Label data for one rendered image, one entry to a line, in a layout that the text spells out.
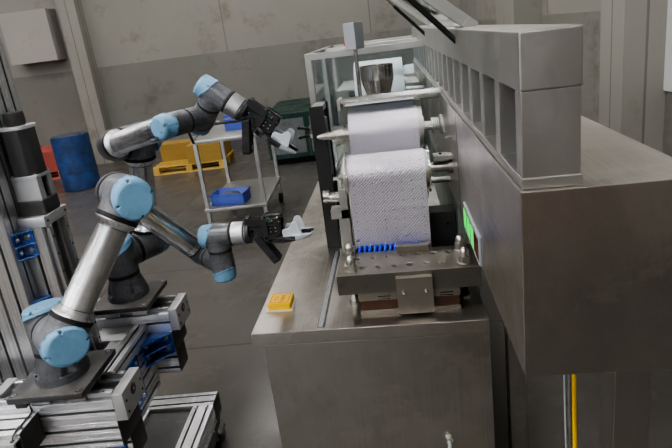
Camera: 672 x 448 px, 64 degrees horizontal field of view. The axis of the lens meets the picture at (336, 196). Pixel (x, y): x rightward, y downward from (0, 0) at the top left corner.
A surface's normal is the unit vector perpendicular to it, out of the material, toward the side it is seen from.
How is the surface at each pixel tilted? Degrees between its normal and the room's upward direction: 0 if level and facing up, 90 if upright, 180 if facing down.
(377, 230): 90
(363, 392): 90
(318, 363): 90
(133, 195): 84
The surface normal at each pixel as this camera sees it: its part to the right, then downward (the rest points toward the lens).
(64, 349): 0.59, 0.26
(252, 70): -0.03, 0.29
